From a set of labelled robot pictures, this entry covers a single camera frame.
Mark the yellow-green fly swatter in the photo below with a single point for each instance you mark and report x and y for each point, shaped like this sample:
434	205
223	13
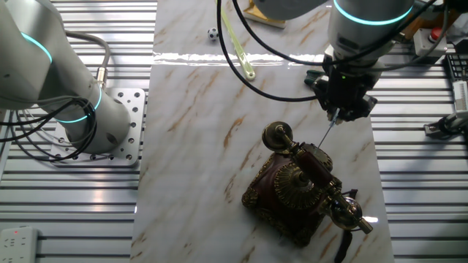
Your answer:
239	53

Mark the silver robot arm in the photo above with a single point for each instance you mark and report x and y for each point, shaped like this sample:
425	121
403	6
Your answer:
36	73

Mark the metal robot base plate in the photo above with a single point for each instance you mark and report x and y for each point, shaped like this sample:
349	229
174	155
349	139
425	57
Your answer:
135	109

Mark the gold tissue pack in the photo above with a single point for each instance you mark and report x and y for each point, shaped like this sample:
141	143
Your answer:
257	16

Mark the black keyboard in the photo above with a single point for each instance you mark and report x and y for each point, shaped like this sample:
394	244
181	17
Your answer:
459	67

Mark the green hex key set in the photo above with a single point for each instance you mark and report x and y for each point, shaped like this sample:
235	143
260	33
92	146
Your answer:
311	76

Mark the white crumpled sheet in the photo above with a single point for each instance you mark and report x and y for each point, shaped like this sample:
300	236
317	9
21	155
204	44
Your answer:
460	33

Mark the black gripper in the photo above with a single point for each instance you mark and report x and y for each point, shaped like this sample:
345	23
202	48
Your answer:
347	87

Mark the metal camera mount clamp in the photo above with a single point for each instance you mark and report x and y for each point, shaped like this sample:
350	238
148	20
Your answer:
448	126

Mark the red emergency stop button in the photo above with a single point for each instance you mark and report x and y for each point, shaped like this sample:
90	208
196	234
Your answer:
426	42

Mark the brown cardboard box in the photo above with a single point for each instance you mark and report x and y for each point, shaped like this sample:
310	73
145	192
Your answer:
435	20

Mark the white power strip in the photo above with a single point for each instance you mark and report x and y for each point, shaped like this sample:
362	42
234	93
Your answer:
16	244

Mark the mini soccer ball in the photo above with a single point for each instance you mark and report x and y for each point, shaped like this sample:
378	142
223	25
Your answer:
212	33

